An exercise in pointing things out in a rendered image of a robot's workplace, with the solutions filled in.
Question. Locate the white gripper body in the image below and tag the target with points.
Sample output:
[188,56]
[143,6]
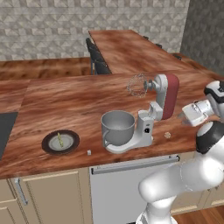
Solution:
[194,114]

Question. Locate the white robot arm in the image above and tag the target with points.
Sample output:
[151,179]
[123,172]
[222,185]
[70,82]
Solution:
[186,178]

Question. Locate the red and white stand mixer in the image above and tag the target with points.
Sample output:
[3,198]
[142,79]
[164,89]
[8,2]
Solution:
[167,96]

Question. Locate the grey metal mixer bowl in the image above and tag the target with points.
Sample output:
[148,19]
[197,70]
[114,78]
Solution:
[118,127]

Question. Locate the white sugar cube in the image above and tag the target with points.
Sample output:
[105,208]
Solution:
[89,152]

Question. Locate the yellow butter stick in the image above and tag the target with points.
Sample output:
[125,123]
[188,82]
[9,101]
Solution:
[60,140]

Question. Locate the small beige round cube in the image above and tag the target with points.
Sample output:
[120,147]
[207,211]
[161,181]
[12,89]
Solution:
[167,135]

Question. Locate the white dishwasher door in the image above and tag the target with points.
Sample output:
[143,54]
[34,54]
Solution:
[113,195]

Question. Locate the dark brown round plate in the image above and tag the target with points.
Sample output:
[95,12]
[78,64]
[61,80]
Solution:
[46,144]

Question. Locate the black hob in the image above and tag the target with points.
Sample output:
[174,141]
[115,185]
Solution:
[6,131]

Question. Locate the beige drawer front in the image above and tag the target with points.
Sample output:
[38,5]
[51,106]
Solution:
[5,191]

